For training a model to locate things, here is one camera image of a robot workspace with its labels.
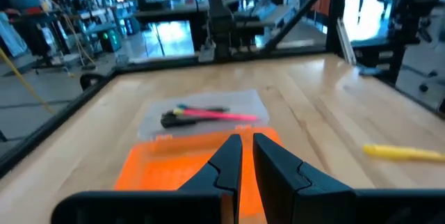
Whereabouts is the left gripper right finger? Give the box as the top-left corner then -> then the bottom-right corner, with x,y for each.
252,133 -> 355,224

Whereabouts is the yellow Bic highlighter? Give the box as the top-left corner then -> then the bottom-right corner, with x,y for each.
363,143 -> 445,163

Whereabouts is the yellow hanging cable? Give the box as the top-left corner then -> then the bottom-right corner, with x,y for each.
0,48 -> 53,113

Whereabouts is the black pen rubber grip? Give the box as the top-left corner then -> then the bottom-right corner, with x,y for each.
160,111 -> 201,129

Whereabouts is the clear plastic supply box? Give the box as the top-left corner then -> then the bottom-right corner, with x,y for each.
137,90 -> 270,141

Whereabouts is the green lit device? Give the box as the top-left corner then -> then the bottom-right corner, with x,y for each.
99,28 -> 122,54

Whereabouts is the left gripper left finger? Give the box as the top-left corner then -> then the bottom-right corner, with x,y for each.
179,134 -> 243,224

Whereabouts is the thin pink pencil yellow end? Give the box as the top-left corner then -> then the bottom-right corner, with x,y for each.
172,108 -> 259,122

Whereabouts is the orange plastic box lid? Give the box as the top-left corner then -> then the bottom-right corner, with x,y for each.
114,126 -> 282,224

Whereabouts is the black aluminium table frame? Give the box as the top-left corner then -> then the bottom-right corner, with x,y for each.
0,0 -> 445,179

